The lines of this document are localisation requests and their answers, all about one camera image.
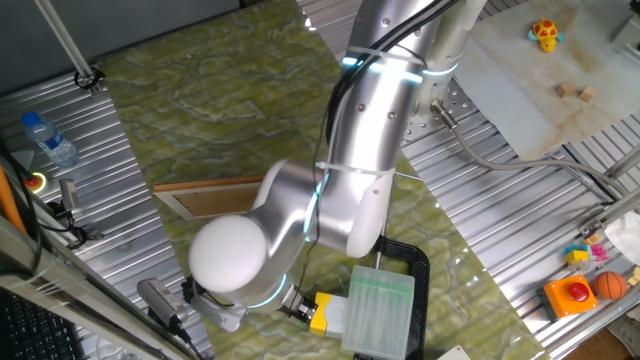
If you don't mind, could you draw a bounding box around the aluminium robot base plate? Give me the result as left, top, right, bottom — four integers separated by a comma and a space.
399, 79, 481, 142

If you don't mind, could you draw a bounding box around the aluminium frame beam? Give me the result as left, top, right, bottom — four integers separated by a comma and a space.
0, 214, 201, 360

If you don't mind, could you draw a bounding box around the white cloth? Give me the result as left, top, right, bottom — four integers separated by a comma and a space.
603, 209, 640, 267

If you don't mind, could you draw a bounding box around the grey cable with metal connector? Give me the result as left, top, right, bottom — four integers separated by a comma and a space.
429, 98, 631, 201

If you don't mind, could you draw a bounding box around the orange box with red button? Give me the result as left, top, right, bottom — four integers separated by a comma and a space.
542, 273, 600, 321

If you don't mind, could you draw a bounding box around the black loose cable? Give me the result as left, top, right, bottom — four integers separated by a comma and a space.
0, 139, 44, 276

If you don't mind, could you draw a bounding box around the translucent plastic box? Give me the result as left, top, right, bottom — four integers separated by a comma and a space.
341, 264, 416, 360

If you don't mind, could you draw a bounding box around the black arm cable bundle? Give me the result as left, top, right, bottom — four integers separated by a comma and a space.
297, 0, 459, 286

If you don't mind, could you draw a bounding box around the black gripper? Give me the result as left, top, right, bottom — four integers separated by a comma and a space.
278, 287, 318, 323

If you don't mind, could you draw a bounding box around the yellow toy block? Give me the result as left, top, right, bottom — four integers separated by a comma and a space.
564, 248, 591, 266

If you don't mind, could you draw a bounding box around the beige marble pattern mat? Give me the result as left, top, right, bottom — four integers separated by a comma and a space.
452, 0, 640, 162

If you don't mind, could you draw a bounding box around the small toy basketball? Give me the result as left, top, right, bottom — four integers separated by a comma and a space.
593, 270, 629, 301

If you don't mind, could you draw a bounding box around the white card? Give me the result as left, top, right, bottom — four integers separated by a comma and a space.
434, 343, 471, 360

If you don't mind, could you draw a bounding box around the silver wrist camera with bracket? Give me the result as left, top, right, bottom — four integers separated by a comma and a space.
180, 274, 249, 334

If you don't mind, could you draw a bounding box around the black keyboard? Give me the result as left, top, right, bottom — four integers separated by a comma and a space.
0, 287, 86, 360

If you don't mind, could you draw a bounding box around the black C-clamp with steel screw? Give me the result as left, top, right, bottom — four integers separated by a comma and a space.
352, 169, 432, 360

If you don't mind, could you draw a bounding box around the yellow toy turtle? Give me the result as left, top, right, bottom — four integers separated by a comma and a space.
527, 18, 567, 54

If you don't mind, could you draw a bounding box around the orange pole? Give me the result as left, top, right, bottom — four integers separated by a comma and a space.
0, 164, 27, 236

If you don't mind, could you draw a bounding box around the clear water bottle blue cap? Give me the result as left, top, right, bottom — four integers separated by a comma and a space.
20, 111, 80, 170

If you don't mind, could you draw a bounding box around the grey camera on black mount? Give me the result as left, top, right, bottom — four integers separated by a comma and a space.
136, 277, 206, 360

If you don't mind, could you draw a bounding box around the yellow grey green button box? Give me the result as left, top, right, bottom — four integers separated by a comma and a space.
308, 292, 350, 339

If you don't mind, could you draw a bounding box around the pink toy block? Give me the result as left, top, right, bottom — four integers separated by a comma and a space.
589, 243, 611, 264

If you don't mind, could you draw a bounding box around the green marble pattern mat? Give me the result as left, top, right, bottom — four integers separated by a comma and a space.
97, 0, 551, 360

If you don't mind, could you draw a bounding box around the wooden picture frame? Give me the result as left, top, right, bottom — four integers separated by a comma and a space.
152, 174, 266, 222

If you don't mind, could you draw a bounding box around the red emergency stop button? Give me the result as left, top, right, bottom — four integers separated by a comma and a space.
23, 171, 49, 196

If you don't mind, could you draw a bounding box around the aluminium profile bar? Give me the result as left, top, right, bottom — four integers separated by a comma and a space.
579, 187, 640, 239
602, 144, 640, 181

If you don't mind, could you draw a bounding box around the white pole with black ring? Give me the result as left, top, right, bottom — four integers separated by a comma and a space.
33, 0, 107, 97

